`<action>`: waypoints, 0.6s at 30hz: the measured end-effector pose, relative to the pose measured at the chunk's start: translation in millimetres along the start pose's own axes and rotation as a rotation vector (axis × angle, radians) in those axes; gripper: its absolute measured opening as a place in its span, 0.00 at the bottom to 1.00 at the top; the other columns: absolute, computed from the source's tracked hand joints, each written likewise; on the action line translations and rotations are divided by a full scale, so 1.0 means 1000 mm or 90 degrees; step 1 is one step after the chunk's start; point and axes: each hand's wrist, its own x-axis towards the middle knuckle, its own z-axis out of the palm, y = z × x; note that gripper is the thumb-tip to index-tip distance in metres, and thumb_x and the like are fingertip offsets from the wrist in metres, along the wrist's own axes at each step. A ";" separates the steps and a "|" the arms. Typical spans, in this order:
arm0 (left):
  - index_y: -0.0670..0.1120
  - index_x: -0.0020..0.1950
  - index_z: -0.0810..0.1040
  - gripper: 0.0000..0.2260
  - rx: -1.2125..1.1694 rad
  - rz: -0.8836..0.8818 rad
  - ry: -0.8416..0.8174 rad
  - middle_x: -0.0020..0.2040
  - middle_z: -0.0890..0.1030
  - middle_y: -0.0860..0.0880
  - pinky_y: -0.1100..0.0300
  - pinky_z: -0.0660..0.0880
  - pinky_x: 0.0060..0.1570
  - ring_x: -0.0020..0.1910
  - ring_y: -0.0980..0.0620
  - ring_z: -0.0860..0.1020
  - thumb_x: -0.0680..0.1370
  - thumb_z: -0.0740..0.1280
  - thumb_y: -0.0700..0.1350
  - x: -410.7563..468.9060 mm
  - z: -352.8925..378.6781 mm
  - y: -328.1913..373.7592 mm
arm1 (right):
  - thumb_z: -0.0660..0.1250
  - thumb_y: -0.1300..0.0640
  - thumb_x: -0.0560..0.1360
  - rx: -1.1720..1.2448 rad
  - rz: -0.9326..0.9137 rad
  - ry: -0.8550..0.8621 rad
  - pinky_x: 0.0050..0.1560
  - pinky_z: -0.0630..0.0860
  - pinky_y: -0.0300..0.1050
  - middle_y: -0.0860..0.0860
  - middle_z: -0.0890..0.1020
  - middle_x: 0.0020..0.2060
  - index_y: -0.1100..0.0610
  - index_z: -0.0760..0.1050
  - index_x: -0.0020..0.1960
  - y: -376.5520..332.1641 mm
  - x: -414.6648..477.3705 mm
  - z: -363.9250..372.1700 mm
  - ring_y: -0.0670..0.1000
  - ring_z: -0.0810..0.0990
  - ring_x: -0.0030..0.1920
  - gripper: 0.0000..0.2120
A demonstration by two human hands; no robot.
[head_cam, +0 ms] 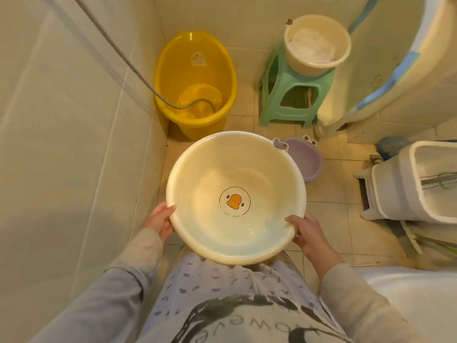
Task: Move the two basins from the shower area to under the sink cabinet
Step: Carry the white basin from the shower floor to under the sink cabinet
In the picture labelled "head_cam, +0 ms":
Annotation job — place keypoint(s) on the person's patterned shirt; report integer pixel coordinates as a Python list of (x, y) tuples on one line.
[(232, 303)]

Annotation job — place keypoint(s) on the person's right forearm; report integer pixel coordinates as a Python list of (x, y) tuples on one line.
[(353, 300)]

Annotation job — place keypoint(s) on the purple frog basin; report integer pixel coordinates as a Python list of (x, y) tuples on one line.
[(303, 158)]

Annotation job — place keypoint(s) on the person's right thumb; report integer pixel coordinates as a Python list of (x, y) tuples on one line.
[(293, 220)]

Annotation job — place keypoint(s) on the person's left hand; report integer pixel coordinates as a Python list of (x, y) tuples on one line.
[(157, 220)]

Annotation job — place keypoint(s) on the person's left thumb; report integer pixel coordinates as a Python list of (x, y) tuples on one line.
[(165, 211)]

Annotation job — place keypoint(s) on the white washing machine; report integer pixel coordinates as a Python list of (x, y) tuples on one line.
[(400, 60)]

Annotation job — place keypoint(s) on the yellow plastic tub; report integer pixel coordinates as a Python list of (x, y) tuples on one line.
[(194, 85)]

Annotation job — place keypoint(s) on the cream basin with duck print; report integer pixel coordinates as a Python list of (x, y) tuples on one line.
[(235, 200)]

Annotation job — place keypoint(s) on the white sink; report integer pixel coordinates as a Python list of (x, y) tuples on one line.
[(417, 300)]

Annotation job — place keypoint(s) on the white toilet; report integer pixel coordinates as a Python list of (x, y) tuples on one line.
[(414, 182)]

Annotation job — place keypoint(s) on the green plastic stool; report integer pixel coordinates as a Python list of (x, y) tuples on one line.
[(285, 92)]

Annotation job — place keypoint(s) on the person's left forearm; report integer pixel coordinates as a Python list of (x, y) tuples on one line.
[(107, 282)]

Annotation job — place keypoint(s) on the person's right hand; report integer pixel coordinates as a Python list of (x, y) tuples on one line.
[(310, 235)]

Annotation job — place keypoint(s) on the cream plastic bucket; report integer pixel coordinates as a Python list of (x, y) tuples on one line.
[(316, 42)]

